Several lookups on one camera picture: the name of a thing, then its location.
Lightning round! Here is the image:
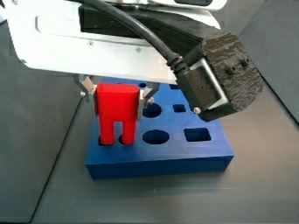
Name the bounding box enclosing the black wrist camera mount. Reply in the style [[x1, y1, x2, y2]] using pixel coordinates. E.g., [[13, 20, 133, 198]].
[[78, 0, 262, 122]]

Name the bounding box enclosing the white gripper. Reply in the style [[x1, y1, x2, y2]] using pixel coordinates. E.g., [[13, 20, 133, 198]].
[[0, 0, 229, 118]]

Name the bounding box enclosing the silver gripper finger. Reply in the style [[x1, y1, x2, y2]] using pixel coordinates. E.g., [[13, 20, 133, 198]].
[[136, 81, 160, 120]]

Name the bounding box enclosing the red two-legged peg block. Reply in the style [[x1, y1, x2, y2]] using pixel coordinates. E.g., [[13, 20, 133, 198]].
[[96, 83, 138, 144]]

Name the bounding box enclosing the blue shape sorter board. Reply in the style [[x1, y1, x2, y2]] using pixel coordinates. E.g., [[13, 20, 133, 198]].
[[85, 84, 234, 179]]

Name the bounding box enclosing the black camera cable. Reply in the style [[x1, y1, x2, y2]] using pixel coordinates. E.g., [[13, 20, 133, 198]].
[[66, 0, 192, 75]]

